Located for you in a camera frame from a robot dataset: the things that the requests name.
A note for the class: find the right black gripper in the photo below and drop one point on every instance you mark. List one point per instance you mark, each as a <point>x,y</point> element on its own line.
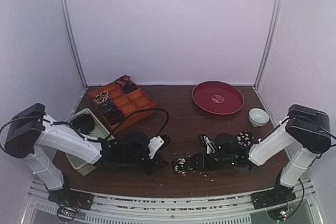
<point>197,160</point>

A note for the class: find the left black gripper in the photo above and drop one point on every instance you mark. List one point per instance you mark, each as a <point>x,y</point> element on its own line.
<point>155,167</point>

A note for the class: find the black white floral tie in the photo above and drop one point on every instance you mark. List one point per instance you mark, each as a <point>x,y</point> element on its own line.
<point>181,166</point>

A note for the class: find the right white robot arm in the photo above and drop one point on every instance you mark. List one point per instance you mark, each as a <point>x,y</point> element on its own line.
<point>308,127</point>

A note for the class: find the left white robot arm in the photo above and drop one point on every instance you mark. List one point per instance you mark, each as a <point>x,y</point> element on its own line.
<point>33,128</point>

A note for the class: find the pale green perforated basket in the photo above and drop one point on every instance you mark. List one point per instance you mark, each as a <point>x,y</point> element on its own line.
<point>99,131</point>

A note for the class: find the dark rolled tie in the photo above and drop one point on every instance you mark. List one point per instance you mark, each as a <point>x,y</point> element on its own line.
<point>114,116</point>

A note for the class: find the orange compartment tray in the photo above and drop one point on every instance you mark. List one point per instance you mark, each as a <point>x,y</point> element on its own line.
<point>127,103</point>

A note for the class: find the red round plate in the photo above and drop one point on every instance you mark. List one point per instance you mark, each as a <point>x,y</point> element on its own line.
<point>218,98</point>

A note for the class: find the black white rolled tie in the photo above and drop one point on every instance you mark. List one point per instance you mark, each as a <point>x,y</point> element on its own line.
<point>107,106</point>

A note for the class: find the black tie in basket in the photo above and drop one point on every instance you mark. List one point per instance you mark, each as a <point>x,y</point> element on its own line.
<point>84,123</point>

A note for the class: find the small celadon bowl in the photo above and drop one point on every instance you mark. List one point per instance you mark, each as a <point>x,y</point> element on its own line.
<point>258,117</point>

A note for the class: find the beige patterned rolled tie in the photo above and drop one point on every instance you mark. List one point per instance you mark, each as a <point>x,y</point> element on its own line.
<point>102,97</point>

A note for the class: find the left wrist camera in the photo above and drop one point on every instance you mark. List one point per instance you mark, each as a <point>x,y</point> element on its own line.
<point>157,143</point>

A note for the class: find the front aluminium rail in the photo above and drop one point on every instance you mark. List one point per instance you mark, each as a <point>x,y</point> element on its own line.
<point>234,208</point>

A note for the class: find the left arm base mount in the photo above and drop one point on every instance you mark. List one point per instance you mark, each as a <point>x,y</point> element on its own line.
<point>69,201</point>

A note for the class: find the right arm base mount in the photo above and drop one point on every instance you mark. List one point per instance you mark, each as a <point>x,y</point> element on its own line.
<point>275,200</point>

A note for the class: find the right aluminium frame post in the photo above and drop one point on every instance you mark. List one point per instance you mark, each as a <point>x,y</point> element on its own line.
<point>270,40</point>

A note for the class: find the aluminium frame post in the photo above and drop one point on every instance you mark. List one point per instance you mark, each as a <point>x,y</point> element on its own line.
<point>270,40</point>
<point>72,43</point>

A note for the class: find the left aluminium frame post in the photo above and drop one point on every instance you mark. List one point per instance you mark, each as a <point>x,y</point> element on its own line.
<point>72,43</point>

